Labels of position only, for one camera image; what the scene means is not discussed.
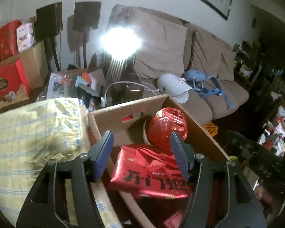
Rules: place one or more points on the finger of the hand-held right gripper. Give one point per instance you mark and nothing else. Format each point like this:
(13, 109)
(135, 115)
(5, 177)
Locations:
(237, 142)

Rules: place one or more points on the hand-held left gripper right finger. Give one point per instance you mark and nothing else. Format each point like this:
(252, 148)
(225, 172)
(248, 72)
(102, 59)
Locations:
(180, 156)

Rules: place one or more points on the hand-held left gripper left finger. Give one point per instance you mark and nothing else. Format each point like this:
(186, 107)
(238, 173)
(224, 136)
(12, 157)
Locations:
(104, 154)

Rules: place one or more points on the cardboard box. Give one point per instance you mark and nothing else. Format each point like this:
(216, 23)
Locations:
(114, 125)

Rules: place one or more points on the red foil ribbon ball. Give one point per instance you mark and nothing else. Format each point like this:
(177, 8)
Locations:
(167, 125)

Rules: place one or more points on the red woven tote bag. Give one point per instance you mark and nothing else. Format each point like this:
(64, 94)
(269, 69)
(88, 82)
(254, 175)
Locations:
(144, 178)

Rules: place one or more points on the orange perforated crate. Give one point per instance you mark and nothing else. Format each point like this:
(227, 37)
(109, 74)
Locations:
(211, 128)

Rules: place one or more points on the brown sofa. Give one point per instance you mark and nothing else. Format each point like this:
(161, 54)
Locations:
(204, 95)

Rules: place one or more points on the brown glass table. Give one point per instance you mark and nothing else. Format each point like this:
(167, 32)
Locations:
(130, 92)

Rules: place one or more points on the white dome device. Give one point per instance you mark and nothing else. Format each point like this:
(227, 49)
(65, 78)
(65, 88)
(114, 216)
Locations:
(171, 85)

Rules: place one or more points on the cluttered dark shelf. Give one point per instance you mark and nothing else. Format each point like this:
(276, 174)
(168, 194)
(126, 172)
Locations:
(275, 76)

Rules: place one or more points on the carton of clutter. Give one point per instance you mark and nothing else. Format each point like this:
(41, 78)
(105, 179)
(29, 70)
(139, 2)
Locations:
(73, 83)

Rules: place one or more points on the yellow plaid tablecloth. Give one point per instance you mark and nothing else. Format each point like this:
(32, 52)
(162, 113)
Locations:
(26, 147)

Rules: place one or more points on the beige sofa cushion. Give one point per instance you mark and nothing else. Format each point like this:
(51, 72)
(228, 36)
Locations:
(207, 57)
(228, 64)
(161, 47)

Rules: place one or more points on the bright video light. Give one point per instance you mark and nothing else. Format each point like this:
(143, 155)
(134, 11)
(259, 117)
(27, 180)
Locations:
(121, 42)

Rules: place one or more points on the brown storage carton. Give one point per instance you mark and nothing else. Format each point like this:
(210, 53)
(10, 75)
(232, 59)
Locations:
(35, 61)

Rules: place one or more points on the red chocolate box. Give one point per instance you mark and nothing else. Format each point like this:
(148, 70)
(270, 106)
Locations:
(7, 85)

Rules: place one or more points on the black speaker on stand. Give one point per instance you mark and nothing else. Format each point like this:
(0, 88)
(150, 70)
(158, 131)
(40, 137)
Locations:
(86, 16)
(49, 21)

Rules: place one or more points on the small white box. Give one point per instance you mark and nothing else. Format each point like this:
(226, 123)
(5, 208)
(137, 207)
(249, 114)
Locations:
(25, 38)

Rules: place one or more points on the red gold-print gift box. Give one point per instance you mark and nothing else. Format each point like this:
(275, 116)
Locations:
(2, 42)

